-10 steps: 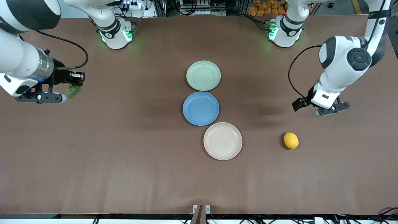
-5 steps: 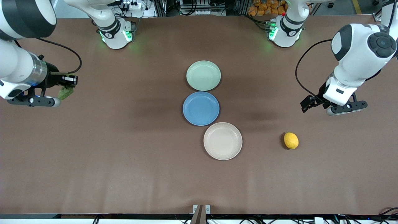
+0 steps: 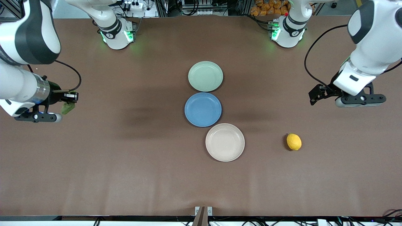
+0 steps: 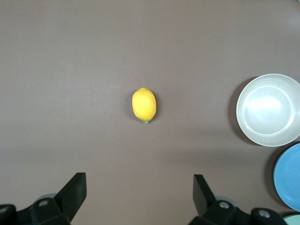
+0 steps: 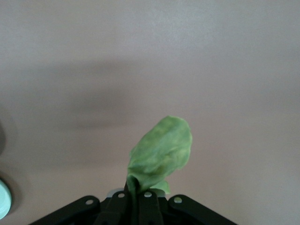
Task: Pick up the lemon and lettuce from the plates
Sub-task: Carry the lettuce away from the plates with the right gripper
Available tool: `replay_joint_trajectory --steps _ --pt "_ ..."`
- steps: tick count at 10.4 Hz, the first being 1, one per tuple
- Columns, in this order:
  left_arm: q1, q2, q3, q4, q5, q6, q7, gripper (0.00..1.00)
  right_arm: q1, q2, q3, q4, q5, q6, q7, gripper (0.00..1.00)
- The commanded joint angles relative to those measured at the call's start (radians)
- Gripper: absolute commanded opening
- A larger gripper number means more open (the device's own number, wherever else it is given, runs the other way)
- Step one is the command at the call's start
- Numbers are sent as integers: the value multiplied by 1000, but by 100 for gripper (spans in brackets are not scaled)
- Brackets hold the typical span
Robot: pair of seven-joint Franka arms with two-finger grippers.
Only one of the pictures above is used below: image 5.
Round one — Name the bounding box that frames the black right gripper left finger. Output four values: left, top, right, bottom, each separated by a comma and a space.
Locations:
30, 185, 133, 225

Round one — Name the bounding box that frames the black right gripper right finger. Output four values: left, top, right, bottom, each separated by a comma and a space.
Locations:
137, 191, 237, 225

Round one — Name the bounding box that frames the green lettuce leaf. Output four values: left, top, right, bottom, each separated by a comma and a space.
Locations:
126, 115, 193, 211

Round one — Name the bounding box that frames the green plate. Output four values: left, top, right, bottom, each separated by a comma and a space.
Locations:
0, 177, 12, 219

